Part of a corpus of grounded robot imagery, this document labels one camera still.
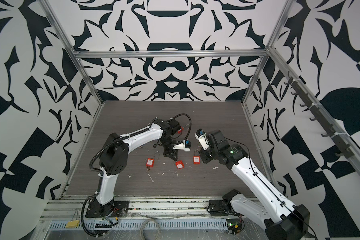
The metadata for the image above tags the red padlock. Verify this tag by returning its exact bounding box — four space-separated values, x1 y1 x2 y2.
146 151 160 171
175 161 185 170
193 150 201 165
178 124 190 135

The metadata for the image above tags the red padlock front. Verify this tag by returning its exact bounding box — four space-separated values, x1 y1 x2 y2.
146 151 160 171

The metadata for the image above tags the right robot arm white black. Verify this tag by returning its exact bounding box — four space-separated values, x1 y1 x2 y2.
195 129 311 240

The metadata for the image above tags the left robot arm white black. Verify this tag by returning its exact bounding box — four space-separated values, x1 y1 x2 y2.
89 113 192 207

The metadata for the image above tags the small circuit board right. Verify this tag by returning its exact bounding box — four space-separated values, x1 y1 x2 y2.
227 219 245 235

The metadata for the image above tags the yellow connector block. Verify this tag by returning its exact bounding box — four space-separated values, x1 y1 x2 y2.
65 220 80 229

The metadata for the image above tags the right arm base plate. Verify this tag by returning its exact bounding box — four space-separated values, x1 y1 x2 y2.
206 199 249 217

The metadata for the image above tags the coiled grey cable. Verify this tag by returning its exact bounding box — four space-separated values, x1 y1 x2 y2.
139 218 162 240

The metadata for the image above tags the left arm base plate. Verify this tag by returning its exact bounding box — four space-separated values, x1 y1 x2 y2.
85 199 130 218

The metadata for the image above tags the aluminium frame crossbar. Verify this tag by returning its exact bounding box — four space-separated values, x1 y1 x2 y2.
73 50 266 59

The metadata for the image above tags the grey hook rail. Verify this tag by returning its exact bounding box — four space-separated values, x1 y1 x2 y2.
285 76 355 159

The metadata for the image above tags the white slotted cable duct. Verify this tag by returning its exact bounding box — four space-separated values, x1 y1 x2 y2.
46 218 229 231

